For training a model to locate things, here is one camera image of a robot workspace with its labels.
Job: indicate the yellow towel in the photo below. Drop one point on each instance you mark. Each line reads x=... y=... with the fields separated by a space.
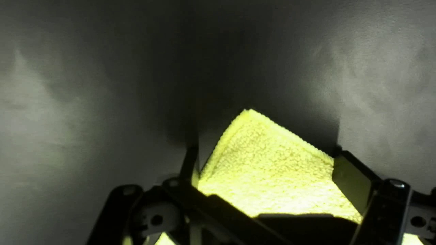
x=276 y=176

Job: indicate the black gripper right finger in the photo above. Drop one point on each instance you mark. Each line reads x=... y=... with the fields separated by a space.
x=390 y=206

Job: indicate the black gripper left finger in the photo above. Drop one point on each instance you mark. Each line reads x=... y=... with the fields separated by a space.
x=176 y=208

